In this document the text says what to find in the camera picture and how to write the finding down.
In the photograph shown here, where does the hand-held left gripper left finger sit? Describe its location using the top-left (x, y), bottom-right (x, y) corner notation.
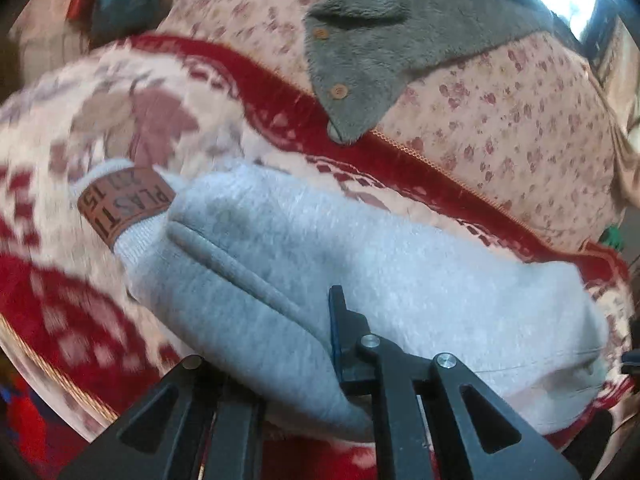
top-left (59, 355), bottom-right (267, 480)

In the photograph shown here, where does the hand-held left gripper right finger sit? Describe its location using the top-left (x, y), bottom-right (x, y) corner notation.
top-left (328, 284), bottom-right (582, 480)

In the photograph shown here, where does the light grey sweatshirt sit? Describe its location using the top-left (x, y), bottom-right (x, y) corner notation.
top-left (70, 157), bottom-right (613, 441)

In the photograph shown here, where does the red and white floral blanket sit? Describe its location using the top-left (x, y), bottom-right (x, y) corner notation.
top-left (0, 35), bottom-right (640, 480)

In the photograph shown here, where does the pink floral quilt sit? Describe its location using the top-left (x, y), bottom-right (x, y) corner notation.
top-left (155, 0), bottom-right (626, 256)

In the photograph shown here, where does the small green thing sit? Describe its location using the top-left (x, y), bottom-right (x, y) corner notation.
top-left (599, 226), bottom-right (627, 252)

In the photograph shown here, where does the grey fleece garment with buttons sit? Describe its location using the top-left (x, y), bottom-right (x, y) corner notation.
top-left (304, 0), bottom-right (556, 143)

